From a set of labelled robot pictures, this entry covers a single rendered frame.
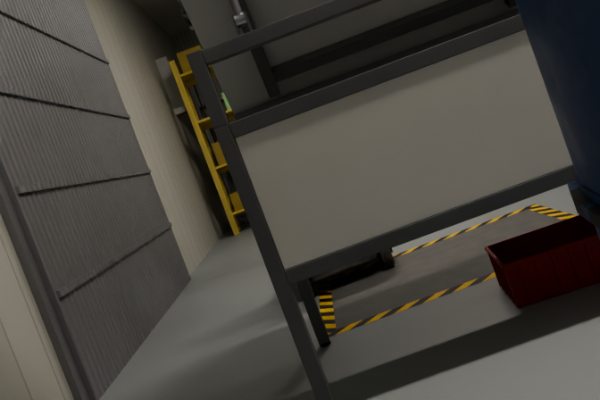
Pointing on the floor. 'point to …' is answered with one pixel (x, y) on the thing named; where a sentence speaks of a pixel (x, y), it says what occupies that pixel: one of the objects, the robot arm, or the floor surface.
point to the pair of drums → (566, 52)
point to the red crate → (547, 261)
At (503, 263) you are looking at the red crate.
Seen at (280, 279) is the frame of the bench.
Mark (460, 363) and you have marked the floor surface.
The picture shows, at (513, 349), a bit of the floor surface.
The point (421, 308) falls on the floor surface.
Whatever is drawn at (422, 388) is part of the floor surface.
